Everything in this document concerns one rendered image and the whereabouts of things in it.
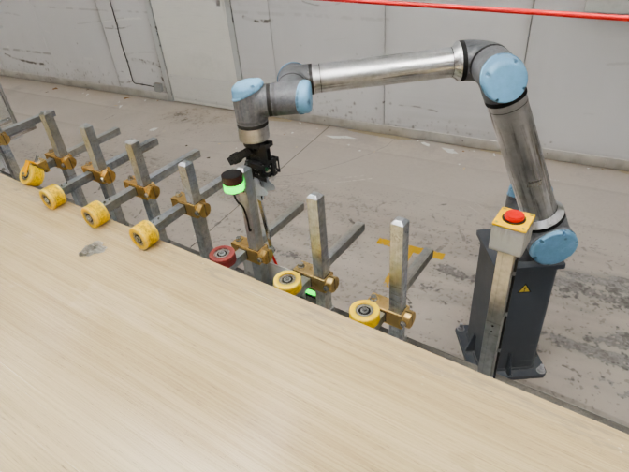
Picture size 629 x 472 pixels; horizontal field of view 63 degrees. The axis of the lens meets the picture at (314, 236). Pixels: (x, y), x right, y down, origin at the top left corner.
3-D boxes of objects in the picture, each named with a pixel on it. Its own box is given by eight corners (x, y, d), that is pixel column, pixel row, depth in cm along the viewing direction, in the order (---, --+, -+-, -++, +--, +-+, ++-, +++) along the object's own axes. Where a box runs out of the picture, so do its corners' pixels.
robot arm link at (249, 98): (264, 85, 137) (226, 89, 137) (270, 129, 144) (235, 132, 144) (266, 74, 144) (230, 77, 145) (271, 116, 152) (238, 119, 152)
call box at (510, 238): (497, 234, 116) (502, 205, 112) (530, 243, 113) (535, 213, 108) (487, 251, 112) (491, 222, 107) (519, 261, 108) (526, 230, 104)
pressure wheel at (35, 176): (30, 184, 209) (35, 165, 209) (41, 189, 205) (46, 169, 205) (15, 181, 204) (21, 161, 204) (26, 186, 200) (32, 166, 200)
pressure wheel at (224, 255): (226, 269, 169) (220, 241, 162) (245, 276, 165) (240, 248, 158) (210, 283, 164) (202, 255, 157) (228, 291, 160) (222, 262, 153)
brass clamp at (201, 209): (185, 202, 181) (182, 190, 178) (213, 212, 174) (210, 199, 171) (172, 211, 177) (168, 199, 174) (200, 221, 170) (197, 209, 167)
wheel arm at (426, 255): (423, 256, 168) (424, 245, 165) (433, 258, 166) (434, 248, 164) (356, 343, 140) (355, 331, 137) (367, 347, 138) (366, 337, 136)
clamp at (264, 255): (242, 246, 174) (240, 234, 171) (274, 258, 168) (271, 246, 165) (231, 256, 171) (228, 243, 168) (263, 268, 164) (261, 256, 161)
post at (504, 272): (478, 370, 141) (502, 236, 114) (497, 377, 138) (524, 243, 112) (473, 381, 138) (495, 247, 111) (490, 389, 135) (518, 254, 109)
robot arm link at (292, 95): (310, 71, 146) (267, 75, 147) (311, 85, 137) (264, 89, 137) (313, 103, 152) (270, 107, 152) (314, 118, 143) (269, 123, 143)
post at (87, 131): (124, 228, 216) (85, 121, 187) (129, 231, 214) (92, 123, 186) (117, 233, 213) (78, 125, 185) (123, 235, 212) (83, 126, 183)
